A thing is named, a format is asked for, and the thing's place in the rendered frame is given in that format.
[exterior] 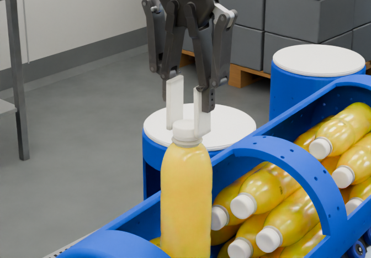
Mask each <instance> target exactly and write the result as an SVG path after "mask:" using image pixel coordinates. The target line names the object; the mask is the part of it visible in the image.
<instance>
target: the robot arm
mask: <svg viewBox="0 0 371 258"><path fill-rule="evenodd" d="M141 4H142V7H143V9H144V12H145V16H146V25H147V42H148V51H149V67H150V71H151V72H152V73H155V72H156V73H157V74H159V75H160V76H161V78H162V90H163V91H162V93H163V94H162V98H163V101H165V102H166V129H167V130H172V129H173V123H174V122H175V121H177V120H180V119H183V76H182V75H178V74H180V73H181V72H182V71H180V70H179V65H180V61H181V54H182V47H183V40H184V33H185V30H186V29H187V28H188V33H189V37H190V38H192V43H193V50H194V57H195V64H196V68H197V75H198V82H199V85H198V86H196V87H194V137H195V138H196V139H199V138H201V137H202V136H204V135H206V134H207V133H209V132H211V111H213V110H214V109H215V89H216V88H218V87H220V86H222V85H224V84H226V83H228V81H229V75H230V60H231V45H232V30H233V27H234V24H235V22H236V19H237V17H238V13H237V11H236V10H234V9H232V10H227V9H226V8H225V7H223V6H222V5H220V1H219V0H142V2H141ZM163 9H164V10H165V12H166V14H167V16H166V24H165V13H164V10H163ZM213 15H215V19H214V21H213V22H214V24H216V25H215V28H214V37H213V46H212V42H211V32H212V25H211V17H212V16H213ZM176 75H178V76H176Z"/></svg>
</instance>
